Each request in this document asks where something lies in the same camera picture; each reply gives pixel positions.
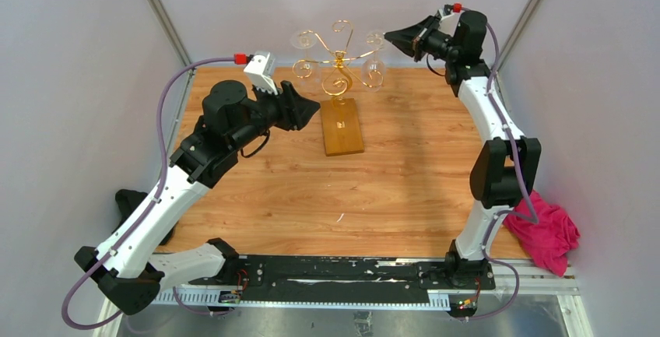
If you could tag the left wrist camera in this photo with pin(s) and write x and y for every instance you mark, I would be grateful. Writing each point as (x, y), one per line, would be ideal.
(260, 69)

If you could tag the wooden rack base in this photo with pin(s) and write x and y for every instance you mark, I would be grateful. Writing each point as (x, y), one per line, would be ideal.
(341, 129)

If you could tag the aluminium frame rail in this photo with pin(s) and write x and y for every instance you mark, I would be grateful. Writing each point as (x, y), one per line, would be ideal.
(514, 279)

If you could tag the black cloth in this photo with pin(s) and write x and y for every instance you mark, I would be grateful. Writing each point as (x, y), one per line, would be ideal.
(127, 202)

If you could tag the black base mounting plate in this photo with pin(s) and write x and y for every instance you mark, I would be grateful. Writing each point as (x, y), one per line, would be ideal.
(348, 280)

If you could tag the pink cloth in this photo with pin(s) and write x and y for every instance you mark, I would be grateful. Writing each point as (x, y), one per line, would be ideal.
(547, 242)

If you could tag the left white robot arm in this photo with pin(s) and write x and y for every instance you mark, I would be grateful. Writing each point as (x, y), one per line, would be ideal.
(126, 267)

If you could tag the gold wire glass rack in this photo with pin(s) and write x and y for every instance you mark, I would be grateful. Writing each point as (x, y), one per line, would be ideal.
(346, 68)

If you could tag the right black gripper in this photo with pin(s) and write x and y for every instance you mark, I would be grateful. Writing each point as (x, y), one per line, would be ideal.
(412, 40)

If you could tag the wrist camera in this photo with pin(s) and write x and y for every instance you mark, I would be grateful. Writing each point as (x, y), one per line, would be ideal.
(260, 69)
(448, 11)

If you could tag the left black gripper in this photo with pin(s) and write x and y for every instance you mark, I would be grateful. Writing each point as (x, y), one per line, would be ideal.
(297, 110)

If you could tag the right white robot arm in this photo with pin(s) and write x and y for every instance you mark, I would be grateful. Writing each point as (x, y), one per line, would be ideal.
(504, 171)

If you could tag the wine glass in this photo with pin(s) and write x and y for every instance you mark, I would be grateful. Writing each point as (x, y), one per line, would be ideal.
(373, 69)
(305, 68)

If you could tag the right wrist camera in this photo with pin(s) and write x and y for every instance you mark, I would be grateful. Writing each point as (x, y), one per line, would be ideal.
(448, 11)

